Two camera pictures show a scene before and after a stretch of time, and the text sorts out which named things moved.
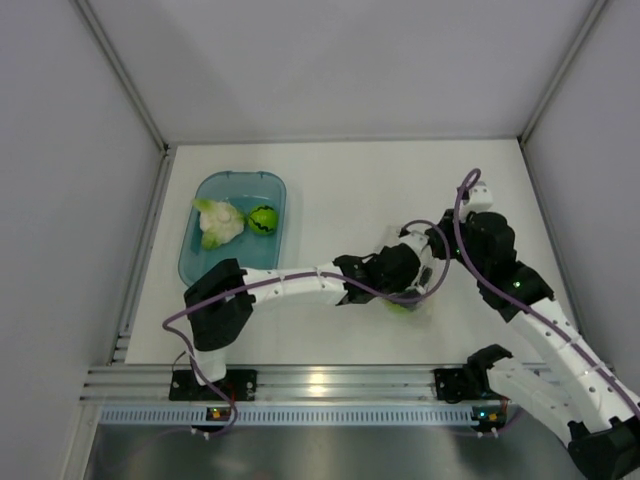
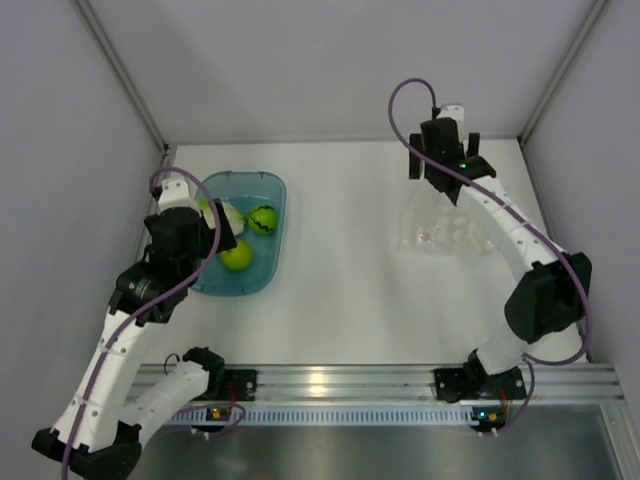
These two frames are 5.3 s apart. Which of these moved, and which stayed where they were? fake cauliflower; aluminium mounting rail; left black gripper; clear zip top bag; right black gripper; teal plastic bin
Moved: left black gripper; right black gripper; clear zip top bag
Stayed: fake cauliflower; aluminium mounting rail; teal plastic bin
